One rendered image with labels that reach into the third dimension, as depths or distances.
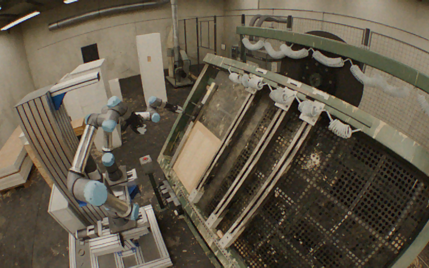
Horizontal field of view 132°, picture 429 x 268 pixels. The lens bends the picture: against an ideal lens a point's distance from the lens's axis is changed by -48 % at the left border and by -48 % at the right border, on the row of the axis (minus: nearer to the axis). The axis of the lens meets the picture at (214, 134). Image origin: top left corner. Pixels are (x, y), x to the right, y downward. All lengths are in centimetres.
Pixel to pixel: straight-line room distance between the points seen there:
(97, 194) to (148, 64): 435
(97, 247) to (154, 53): 441
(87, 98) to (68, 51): 621
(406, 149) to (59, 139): 180
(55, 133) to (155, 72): 413
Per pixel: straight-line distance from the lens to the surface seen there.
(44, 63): 1013
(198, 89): 193
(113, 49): 932
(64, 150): 126
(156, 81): 514
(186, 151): 180
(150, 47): 495
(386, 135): 100
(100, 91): 358
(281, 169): 109
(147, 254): 224
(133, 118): 115
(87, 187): 92
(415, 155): 102
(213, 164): 141
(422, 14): 539
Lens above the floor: 223
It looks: 34 degrees down
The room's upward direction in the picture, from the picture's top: 1 degrees counter-clockwise
